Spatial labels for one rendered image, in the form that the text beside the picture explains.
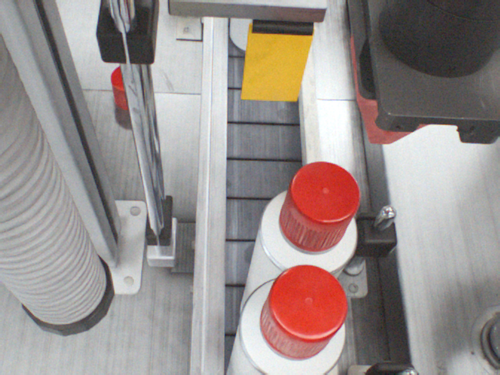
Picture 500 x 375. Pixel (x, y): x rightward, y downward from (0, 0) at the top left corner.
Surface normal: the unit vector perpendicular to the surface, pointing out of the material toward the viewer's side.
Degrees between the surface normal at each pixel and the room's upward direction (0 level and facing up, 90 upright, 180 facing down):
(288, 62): 90
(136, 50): 90
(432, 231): 0
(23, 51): 90
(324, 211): 2
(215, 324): 0
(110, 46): 90
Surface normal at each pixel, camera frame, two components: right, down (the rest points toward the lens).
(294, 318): 0.11, -0.49
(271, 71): 0.01, 0.88
